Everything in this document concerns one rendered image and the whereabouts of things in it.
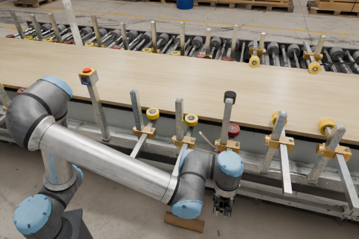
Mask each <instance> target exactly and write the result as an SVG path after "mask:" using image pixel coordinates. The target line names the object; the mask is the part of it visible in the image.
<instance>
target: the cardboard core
mask: <svg viewBox="0 0 359 239"><path fill-rule="evenodd" d="M164 222H166V223H168V224H172V225H176V226H180V227H184V228H187V229H191V230H195V231H198V232H201V233H203V230H204V224H205V221H203V220H199V219H195V218H194V219H182V218H179V217H176V216H175V215H173V214H172V212H168V211H167V212H166V214H165V218H164Z"/></svg>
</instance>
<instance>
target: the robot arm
mask: <svg viewBox="0 0 359 239"><path fill-rule="evenodd" d="M72 95H73V91H72V89H71V87H70V86H69V85H68V84H67V83H66V82H65V81H64V80H63V79H61V78H59V77H57V76H53V75H46V76H43V77H42V78H40V79H38V80H37V81H36V82H35V83H34V84H32V85H31V86H30V87H28V88H27V89H25V90H24V91H23V92H21V93H20V94H19V95H18V96H16V97H15V98H13V99H12V101H11V102H10V103H9V105H8V107H7V110H6V115H5V121H6V126H7V129H8V132H9V134H10V136H11V137H12V139H13V140H14V141H15V142H16V143H17V144H18V145H19V146H21V147H23V148H25V149H27V150H30V151H35V150H38V149H41V153H42V158H43V162H44V167H45V171H46V172H45V174H44V176H43V184H44V186H43V187H42V188H41V190H40V191H39V192H38V193H37V194H35V195H34V196H30V197H28V198H26V199H25V200H23V201H22V202H21V203H20V204H19V205H18V208H17V209H16V210H15V212H14V216H13V222H14V225H15V226H16V228H17V230H18V232H20V233H21V234H22V235H23V236H24V237H25V238H26V239H71V237H72V233H73V227H72V225H71V223H70V222H69V220H68V219H66V218H64V217H61V215H62V213H63V212H64V210H65V209H66V207H67V205H68V204H69V202H70V201H71V199H72V197H73V196H74V194H75V193H76V191H77V189H78V188H79V187H80V185H81V183H82V181H83V177H84V175H83V172H82V171H81V170H80V169H79V168H77V166H75V165H73V164H72V163H74V164H76V165H78V166H81V167H83V168H85V169H87V170H90V171H92V172H94V173H97V174H99V175H101V176H103V177H106V178H109V179H111V180H113V181H115V182H118V183H120V184H122V185H125V186H127V187H129V188H131V189H134V190H136V191H138V192H140V193H143V194H145V195H147V196H150V197H152V198H155V199H156V200H159V201H162V202H164V203H165V204H167V205H169V206H171V212H172V214H173V215H175V216H176V217H179V218H182V219H194V218H196V217H198V216H199V215H200V213H201V208H202V206H203V203H202V202H203V197H204V190H205V183H206V179H210V180H215V182H214V188H215V193H214V194H213V201H214V207H216V216H217V214H218V212H220V213H224V214H223V215H224V216H225V218H226V216H228V214H230V217H231V212H232V206H233V205H234V203H235V197H234V196H235V195H236V193H237V191H238V187H241V185H240V184H239V183H240V179H241V175H242V173H243V166H244V163H243V160H242V158H241V157H240V156H239V155H238V154H237V153H235V152H232V151H228V150H227V151H223V152H221V153H219V154H218V155H216V154H210V153H203V152H197V151H194V150H185V151H184V152H183V153H182V154H181V158H180V161H179V165H178V173H179V174H180V177H177V176H173V175H171V174H169V173H167V172H164V171H162V170H159V169H157V168H155V167H153V166H151V165H148V164H146V163H144V162H142V161H139V160H137V159H135V158H133V157H131V156H128V155H126V154H124V153H122V152H119V151H117V150H115V149H113V148H111V147H108V146H106V145H103V144H101V143H100V142H97V141H95V140H92V139H90V138H88V137H86V136H83V135H81V134H79V133H77V132H75V131H72V130H70V129H68V118H67V112H68V110H67V102H68V100H70V99H71V97H72ZM213 213H214V208H213Z"/></svg>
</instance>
